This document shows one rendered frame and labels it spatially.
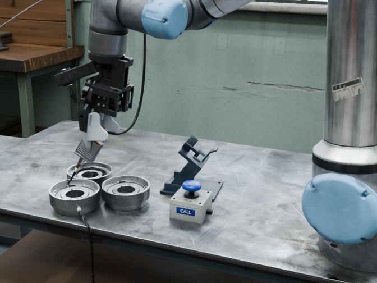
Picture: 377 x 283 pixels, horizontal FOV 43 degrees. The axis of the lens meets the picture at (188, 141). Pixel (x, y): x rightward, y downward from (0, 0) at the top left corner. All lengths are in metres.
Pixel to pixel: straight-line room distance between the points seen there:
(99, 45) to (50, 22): 1.95
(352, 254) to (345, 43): 0.39
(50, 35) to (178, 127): 0.89
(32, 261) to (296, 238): 0.72
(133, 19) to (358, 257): 0.57
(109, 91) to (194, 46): 1.71
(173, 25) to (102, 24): 0.15
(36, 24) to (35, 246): 1.75
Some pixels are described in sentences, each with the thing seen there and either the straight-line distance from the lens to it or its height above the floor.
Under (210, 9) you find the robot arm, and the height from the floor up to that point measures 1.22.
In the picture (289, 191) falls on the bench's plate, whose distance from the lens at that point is 1.16.
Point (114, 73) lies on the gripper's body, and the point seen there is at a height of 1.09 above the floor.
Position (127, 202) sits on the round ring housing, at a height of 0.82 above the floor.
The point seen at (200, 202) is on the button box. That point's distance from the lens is 0.97.
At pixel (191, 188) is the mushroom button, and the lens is 0.97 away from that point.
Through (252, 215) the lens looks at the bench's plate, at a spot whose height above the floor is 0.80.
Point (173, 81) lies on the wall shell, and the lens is 2.70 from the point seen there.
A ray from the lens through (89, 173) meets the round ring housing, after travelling 1.16.
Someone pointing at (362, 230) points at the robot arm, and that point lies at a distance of 0.73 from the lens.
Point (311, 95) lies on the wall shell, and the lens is 2.54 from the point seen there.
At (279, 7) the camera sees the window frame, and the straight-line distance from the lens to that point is 2.41.
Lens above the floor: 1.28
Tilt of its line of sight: 20 degrees down
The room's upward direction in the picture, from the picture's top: 2 degrees clockwise
